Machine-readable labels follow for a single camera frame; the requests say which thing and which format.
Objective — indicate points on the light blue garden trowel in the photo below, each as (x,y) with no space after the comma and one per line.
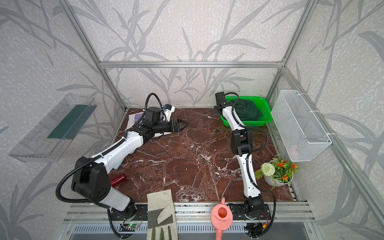
(119,163)

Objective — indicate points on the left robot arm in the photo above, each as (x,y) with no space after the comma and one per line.
(88,182)

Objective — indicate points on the beige gardening glove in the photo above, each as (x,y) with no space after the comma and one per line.
(162,223)

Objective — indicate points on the dark green t-shirt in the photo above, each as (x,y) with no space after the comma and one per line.
(247,110)

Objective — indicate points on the white folded t-shirt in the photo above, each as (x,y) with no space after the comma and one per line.
(131,126)

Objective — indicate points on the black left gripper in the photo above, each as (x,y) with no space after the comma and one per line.
(172,126)

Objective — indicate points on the green plastic basket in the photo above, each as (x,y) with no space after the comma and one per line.
(262,105)

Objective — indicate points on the pink watering can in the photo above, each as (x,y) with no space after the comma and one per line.
(221,218)

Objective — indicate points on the white wire mesh basket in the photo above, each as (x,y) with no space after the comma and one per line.
(301,132)

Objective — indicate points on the red spray bottle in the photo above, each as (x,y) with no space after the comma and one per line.
(117,180)

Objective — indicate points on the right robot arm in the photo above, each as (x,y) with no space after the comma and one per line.
(242,148)

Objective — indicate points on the potted artificial flowers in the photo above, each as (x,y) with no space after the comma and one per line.
(277,172)

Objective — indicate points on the clear plastic wall shelf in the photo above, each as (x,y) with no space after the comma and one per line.
(47,141)

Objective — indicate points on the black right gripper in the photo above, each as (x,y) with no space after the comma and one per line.
(217,109)

